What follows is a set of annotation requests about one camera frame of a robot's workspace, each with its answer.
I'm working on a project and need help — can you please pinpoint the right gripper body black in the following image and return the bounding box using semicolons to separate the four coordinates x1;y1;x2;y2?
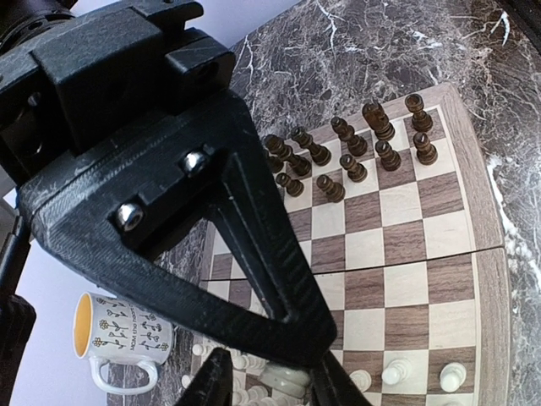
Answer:
1;1;336;368

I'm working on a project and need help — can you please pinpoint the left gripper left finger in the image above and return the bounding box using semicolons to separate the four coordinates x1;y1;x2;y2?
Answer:
175;348;233;406

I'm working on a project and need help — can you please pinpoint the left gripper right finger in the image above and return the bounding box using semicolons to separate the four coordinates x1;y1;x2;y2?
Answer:
311;353;371;406

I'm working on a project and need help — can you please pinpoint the white chess queen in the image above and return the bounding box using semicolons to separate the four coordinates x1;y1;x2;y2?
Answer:
259;363;310;399

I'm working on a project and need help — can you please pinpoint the wooden chess board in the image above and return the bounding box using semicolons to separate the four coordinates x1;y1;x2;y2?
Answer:
181;82;515;406

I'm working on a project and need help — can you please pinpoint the black chess piece corner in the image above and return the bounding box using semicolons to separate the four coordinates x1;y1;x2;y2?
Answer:
405;94;433;133

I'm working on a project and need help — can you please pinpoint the yellow inside patterned mug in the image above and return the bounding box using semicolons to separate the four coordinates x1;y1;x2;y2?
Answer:
73;293;175;396

